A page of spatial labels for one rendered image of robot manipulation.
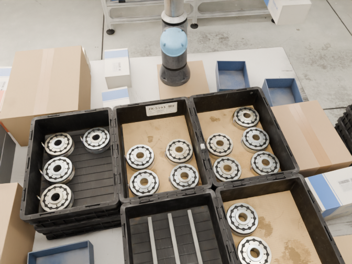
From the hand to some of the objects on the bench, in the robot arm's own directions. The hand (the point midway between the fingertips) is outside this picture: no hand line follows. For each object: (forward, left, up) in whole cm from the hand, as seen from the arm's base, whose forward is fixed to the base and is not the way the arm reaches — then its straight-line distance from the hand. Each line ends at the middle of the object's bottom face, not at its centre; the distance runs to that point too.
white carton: (-10, +77, -39) cm, 87 cm away
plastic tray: (-70, +123, -37) cm, 146 cm away
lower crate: (-73, +80, -37) cm, 115 cm away
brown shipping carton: (-53, -7, -40) cm, 67 cm away
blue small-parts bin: (-24, -5, -40) cm, 47 cm away
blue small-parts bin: (-106, +80, -37) cm, 138 cm away
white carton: (-77, -11, -39) cm, 87 cm away
